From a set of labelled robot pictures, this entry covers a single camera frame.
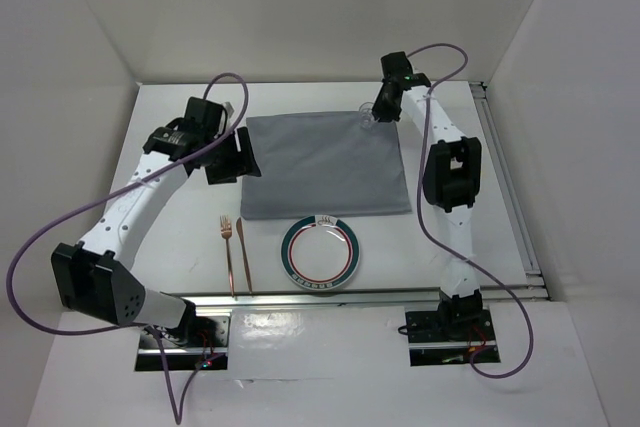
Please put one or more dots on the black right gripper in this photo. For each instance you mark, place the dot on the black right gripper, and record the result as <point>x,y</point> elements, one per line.
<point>380,111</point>

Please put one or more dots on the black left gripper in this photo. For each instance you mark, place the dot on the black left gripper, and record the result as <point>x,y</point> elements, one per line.
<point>240,162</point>

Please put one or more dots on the clear plastic cup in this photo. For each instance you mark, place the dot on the clear plastic cup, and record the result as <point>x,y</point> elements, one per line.
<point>366,117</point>

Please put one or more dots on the copper fork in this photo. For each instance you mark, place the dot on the copper fork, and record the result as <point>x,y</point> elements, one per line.
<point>226,234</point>

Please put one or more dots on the grey cloth placemat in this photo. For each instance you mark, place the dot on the grey cloth placemat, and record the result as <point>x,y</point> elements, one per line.
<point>324,163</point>

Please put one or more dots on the white plate green red rim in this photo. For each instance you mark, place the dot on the white plate green red rim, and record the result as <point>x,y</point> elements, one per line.
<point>320,253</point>

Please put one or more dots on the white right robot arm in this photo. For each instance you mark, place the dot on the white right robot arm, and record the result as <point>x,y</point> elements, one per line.
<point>449,182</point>

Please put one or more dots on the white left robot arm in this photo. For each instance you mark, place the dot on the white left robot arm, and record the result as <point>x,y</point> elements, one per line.
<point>94,275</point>

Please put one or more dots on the copper knife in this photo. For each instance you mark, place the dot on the copper knife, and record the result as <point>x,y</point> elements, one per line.
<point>246,265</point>

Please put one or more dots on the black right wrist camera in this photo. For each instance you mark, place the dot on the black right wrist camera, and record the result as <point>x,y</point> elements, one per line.
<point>407,82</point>

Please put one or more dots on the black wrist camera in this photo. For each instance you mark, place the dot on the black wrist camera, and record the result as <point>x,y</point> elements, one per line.
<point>175,144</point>
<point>407,82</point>

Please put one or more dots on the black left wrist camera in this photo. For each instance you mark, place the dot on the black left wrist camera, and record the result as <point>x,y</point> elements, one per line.
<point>175,144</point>

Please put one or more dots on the aluminium right side rail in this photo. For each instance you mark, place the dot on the aluminium right side rail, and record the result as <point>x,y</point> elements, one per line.
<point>535,278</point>

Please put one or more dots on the aluminium rail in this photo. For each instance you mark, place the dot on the aluminium rail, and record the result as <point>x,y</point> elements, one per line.
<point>535,278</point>
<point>404,297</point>

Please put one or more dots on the aluminium front rail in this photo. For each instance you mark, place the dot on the aluminium front rail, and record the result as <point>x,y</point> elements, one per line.
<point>404,297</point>

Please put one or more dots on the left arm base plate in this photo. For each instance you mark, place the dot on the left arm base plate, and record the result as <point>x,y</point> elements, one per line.
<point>207,348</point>

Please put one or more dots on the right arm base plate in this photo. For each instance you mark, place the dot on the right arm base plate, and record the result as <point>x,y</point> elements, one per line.
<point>431,343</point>

